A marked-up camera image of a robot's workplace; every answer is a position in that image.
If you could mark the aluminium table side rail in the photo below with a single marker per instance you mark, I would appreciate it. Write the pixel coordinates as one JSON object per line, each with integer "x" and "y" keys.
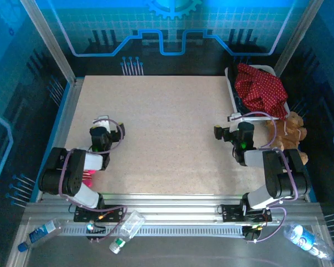
{"x": 64, "y": 116}

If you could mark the aluminium frame post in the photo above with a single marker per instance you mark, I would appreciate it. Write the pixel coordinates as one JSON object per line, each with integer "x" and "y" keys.
{"x": 296, "y": 41}
{"x": 50, "y": 41}

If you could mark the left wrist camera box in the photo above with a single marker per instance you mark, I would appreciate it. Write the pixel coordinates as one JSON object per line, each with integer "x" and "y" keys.
{"x": 119, "y": 133}

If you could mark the pink striped plush toy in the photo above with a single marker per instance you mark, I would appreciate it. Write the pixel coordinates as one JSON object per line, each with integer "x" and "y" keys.
{"x": 88, "y": 178}

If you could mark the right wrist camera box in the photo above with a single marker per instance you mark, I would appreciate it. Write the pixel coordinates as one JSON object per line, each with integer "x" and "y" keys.
{"x": 246, "y": 128}

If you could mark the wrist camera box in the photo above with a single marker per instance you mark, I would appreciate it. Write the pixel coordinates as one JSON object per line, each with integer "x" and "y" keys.
{"x": 246, "y": 128}
{"x": 119, "y": 133}

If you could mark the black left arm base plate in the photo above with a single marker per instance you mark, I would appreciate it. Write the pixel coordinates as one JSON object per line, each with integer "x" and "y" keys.
{"x": 111, "y": 214}

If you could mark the empty clear green-capped bottle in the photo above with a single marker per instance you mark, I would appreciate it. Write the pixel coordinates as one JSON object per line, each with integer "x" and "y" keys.
{"x": 129, "y": 226}

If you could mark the blue label water bottle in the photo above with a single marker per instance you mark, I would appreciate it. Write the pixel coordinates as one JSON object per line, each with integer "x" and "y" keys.
{"x": 40, "y": 233}
{"x": 303, "y": 239}

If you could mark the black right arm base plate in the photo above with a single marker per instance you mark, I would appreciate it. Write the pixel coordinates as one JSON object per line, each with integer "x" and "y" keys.
{"x": 231, "y": 212}

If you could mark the aluminium frame rail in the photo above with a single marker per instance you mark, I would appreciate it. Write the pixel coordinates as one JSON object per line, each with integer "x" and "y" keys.
{"x": 169, "y": 203}

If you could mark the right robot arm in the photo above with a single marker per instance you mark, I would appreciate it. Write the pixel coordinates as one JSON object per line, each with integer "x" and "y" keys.
{"x": 284, "y": 178}

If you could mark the white perforated plastic basket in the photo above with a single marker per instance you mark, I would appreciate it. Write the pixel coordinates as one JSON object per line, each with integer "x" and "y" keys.
{"x": 250, "y": 118}

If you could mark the red polka dot skirt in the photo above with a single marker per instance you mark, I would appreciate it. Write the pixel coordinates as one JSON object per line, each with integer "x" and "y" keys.
{"x": 261, "y": 89}

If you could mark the brown teddy bear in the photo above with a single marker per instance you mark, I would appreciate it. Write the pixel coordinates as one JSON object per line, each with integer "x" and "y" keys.
{"x": 288, "y": 133}

